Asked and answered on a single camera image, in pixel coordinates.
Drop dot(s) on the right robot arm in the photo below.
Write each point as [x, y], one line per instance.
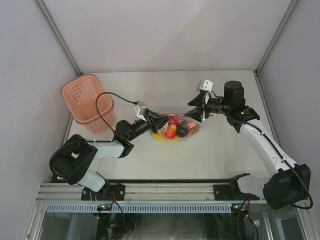
[288, 182]

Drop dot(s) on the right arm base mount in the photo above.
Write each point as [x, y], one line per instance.
[230, 191]

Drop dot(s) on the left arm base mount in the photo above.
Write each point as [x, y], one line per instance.
[115, 192]

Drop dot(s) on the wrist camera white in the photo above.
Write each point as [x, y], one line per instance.
[204, 85]
[140, 109]

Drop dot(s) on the aluminium rail frame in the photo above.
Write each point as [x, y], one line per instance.
[138, 191]

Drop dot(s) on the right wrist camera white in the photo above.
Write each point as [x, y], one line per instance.
[204, 85]

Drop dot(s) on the purple fake eggplant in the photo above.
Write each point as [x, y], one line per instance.
[182, 130]

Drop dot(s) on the orange fake peach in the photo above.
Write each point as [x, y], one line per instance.
[171, 132]

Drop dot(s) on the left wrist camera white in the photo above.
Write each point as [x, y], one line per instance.
[140, 109]

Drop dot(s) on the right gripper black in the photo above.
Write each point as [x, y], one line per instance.
[197, 112]

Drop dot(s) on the clear zip top bag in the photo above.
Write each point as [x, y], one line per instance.
[193, 125]

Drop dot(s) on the slotted cable duct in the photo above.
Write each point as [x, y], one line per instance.
[143, 208]

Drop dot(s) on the pink plastic basket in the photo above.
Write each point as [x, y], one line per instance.
[80, 96]

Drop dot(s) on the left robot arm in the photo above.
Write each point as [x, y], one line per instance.
[71, 162]

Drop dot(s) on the red fake apple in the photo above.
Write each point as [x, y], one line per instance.
[175, 120]

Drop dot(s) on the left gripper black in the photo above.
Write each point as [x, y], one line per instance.
[155, 122]

